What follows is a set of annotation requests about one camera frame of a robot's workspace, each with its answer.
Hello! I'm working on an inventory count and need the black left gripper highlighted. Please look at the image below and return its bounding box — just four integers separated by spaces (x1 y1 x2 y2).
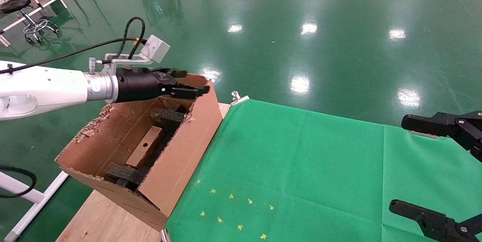
114 67 210 103

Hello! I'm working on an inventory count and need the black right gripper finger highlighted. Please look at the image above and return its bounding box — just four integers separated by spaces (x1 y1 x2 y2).
389 199 482 242
401 111 482 162

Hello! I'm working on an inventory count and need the brown cardboard box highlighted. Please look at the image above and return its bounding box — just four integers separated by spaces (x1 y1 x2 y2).
125 125 166 169

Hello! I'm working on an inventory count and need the large open brown carton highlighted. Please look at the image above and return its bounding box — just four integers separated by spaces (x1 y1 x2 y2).
55 73 224 232

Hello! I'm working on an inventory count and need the black foam block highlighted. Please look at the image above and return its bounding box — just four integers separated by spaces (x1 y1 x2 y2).
105 162 148 191
150 103 189 129

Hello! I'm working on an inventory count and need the green table cloth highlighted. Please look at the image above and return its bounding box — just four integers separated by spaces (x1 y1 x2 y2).
166 99 482 242

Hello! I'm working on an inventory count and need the black seat chrome stool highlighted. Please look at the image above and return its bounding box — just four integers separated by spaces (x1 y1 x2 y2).
0 0 61 44

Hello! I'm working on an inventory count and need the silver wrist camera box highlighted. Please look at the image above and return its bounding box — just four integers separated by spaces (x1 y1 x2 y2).
88 34 171 76

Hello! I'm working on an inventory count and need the thick black camera cable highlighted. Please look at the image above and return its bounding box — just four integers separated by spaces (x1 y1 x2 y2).
0 17 147 75

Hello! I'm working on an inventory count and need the white tube rack frame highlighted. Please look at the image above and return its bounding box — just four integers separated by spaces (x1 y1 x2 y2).
0 0 68 47

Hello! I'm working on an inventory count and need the white tube floor frame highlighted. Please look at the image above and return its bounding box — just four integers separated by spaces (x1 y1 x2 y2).
0 170 70 242

